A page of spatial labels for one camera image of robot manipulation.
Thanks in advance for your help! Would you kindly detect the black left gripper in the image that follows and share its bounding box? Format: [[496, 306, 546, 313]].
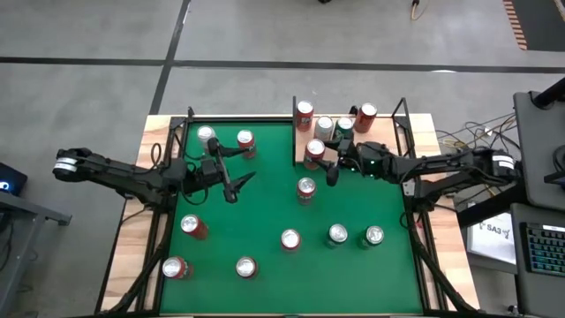
[[193, 137, 258, 204]]

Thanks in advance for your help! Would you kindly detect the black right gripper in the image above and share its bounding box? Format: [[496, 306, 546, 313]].
[[315, 137, 396, 187]]

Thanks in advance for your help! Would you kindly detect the white raspberry seltzer can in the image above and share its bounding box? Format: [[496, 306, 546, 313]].
[[313, 115, 335, 142]]

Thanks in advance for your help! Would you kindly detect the green soda can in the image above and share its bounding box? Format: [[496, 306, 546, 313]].
[[333, 117, 355, 142], [325, 223, 349, 250], [358, 224, 385, 251]]

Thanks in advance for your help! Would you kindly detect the silver and red can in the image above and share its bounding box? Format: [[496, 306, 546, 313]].
[[197, 125, 218, 154]]

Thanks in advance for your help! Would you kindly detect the green table mat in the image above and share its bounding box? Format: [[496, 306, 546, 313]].
[[159, 121, 424, 314]]

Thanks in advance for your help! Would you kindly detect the black support beam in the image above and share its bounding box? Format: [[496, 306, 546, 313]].
[[456, 183, 529, 228]]

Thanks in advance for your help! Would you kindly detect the white SA3 sign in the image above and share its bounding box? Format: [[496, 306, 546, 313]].
[[465, 210, 518, 267]]

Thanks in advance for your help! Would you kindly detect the grey side table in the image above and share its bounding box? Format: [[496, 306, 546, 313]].
[[0, 189, 73, 313]]

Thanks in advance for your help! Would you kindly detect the black device with blue light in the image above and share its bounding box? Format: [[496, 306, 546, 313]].
[[0, 162, 29, 199]]

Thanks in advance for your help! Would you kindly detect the black desk accessory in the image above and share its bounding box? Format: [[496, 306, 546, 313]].
[[543, 144, 565, 186]]

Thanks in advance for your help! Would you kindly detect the black monitor pole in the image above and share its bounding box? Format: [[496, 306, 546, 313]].
[[531, 77, 565, 110]]

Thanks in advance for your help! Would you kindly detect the backlit black keyboard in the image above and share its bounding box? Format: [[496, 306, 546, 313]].
[[520, 222, 565, 278]]

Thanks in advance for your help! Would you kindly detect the black mat with orange stripes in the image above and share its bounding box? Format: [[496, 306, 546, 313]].
[[501, 0, 565, 52]]

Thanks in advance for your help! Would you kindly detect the grey keyboard desk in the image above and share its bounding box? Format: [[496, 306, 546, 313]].
[[510, 202, 565, 318]]

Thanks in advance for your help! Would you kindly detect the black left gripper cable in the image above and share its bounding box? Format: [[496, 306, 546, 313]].
[[179, 185, 211, 207]]

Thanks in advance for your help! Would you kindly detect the black metal rig frame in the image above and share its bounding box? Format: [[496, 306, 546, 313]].
[[94, 105, 482, 318]]

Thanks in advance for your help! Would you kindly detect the wooden shelf with black frame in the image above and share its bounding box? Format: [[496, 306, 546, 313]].
[[290, 95, 418, 167]]

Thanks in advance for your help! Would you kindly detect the tangled cable bundle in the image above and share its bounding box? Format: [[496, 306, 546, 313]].
[[434, 112, 520, 198]]

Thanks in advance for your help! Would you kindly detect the yellow cable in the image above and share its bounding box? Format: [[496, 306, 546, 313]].
[[410, 0, 432, 22]]

